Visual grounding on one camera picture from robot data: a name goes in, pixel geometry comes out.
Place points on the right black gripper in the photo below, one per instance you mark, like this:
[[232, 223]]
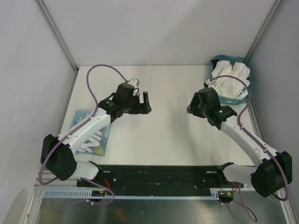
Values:
[[192, 108]]

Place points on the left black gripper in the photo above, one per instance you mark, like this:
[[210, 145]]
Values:
[[142, 108]]

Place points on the white t shirt flower print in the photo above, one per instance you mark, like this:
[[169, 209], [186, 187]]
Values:
[[230, 80]]

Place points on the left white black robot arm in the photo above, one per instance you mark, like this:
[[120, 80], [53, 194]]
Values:
[[58, 151]]

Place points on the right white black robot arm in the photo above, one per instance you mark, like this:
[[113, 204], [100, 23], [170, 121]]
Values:
[[272, 170]]

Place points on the folded blue printed t shirt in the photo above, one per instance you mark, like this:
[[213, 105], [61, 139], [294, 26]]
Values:
[[96, 144]]

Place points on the teal plastic bin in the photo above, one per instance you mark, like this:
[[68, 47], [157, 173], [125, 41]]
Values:
[[232, 60]]

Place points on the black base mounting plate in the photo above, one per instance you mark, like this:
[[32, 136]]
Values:
[[200, 176]]

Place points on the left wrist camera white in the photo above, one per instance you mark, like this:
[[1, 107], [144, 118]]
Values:
[[135, 83]]

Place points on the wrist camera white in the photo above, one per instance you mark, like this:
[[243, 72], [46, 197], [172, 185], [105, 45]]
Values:
[[135, 83], [207, 82]]

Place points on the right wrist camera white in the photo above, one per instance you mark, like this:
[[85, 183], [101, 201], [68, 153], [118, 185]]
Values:
[[207, 82]]

